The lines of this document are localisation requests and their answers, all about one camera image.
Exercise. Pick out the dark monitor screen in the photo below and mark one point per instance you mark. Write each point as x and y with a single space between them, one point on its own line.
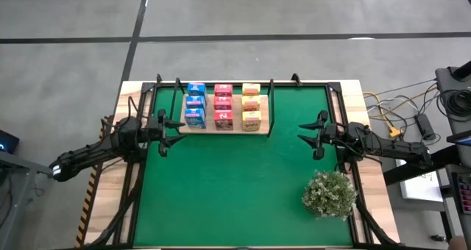
461 139

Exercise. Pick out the black keyboard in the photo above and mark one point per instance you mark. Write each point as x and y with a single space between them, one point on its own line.
464 191

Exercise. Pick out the black metal table frame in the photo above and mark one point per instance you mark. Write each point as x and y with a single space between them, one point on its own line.
147 87

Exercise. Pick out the black power adapter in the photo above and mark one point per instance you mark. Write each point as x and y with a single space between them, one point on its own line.
425 126

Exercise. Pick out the blue Rice Krispies cereal box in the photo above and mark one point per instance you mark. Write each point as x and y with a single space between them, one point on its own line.
195 117
195 101
196 88

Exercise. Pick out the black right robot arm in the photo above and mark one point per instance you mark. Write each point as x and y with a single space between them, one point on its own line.
397 147

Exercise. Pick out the grey metal equipment stand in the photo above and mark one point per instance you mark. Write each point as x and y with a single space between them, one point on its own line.
443 77

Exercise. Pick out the small black floor object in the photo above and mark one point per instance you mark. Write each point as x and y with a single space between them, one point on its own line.
438 238

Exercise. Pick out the white board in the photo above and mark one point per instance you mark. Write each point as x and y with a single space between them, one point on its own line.
419 187

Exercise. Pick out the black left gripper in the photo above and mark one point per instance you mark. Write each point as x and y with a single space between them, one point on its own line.
156 130

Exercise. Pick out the black metal shelf bracket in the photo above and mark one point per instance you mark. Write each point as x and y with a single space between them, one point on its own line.
271 106
174 95

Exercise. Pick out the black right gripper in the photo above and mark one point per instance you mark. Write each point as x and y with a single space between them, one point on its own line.
335 134

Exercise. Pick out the grey metal desk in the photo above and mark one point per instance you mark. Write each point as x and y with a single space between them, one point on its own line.
22 165

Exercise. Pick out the artificial white-flowered bush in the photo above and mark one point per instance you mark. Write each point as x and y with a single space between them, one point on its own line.
330 195

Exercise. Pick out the black metal beam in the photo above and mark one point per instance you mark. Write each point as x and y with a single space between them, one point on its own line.
441 158

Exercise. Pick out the black device with blue light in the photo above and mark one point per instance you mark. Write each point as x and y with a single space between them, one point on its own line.
7 141

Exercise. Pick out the wooden shelf board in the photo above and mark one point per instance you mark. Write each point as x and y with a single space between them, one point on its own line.
237 125

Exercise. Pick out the green table mat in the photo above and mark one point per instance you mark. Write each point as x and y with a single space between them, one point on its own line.
221 220

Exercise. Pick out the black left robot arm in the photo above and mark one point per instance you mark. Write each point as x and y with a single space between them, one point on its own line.
92 153

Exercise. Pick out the yellow black hazard tape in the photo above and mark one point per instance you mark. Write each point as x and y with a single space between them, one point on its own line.
87 202

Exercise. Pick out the red cereal box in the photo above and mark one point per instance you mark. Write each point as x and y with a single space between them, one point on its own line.
223 102
223 118
223 89

